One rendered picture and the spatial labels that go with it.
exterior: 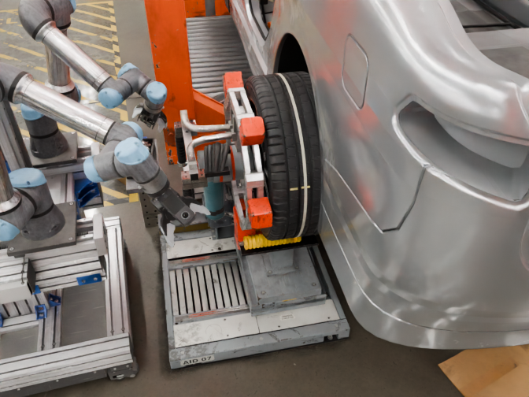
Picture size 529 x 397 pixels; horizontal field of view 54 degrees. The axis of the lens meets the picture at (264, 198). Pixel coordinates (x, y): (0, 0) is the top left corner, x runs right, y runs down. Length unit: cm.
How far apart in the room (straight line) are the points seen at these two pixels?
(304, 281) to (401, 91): 146
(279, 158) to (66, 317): 124
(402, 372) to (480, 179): 148
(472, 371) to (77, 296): 181
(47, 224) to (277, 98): 90
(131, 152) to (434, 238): 76
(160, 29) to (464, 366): 198
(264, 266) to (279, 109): 93
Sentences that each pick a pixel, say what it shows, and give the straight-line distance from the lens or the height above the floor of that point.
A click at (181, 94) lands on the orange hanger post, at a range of 243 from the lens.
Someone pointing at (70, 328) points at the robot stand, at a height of 21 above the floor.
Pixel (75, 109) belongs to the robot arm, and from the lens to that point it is 155.
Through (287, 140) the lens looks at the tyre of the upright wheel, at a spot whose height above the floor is 109.
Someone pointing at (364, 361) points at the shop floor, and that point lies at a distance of 249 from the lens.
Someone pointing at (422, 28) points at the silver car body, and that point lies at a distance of 117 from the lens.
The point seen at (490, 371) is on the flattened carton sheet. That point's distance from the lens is 262.
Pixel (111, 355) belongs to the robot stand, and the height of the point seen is 22.
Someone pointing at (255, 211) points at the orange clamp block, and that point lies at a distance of 178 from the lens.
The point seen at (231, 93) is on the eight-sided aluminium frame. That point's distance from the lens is 198.
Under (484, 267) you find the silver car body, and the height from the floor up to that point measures 121.
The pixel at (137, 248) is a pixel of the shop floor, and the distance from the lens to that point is 297.
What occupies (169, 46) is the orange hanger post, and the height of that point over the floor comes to 114.
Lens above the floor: 207
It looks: 40 degrees down
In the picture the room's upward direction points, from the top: straight up
